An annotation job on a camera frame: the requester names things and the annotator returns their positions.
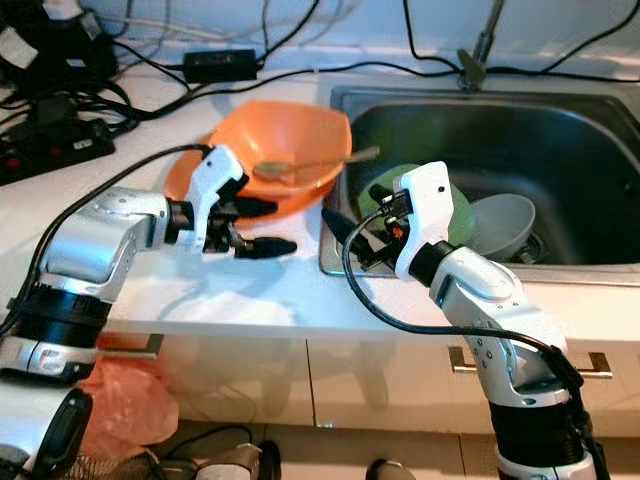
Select orange plastic bowl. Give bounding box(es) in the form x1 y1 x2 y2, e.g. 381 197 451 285
208 98 353 196

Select white kitchen cabinet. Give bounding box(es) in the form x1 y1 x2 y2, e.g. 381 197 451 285
0 318 640 441

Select metal spoon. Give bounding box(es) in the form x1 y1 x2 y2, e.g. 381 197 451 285
253 145 383 181

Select orange plastic plate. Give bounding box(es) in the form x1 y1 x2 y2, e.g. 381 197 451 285
163 125 326 223

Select green plate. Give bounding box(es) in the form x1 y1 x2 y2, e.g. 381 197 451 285
357 163 476 249

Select grey bowl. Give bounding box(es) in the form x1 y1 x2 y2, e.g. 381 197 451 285
470 192 539 258

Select black power adapter brick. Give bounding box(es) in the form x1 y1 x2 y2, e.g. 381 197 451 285
182 48 259 84

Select stainless steel sink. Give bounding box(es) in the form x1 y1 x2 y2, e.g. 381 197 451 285
320 85 640 283

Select metal faucet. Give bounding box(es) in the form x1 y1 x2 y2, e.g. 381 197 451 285
457 0 509 91

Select black power strip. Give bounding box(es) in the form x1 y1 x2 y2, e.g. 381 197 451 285
0 125 118 186

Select orange plastic bag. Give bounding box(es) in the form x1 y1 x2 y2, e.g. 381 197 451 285
75 355 183 461

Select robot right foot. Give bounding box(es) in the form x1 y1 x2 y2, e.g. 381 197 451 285
363 458 418 480

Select black charger box white labels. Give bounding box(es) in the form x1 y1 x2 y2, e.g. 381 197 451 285
0 0 118 96

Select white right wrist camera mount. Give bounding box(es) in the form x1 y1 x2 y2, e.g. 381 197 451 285
393 160 454 283

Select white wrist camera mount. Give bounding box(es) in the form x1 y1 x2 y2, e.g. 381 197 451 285
185 145 248 253
393 160 454 283

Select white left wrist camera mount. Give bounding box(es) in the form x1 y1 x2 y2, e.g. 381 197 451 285
185 145 248 253

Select black power cable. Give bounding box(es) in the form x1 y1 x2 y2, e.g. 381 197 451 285
255 0 329 63
402 0 463 75
530 0 640 76
255 60 640 81

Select black floor cable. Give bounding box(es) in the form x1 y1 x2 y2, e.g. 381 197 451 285
158 424 233 463

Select wire fan grille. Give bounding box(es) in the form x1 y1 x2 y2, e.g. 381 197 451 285
60 455 156 480

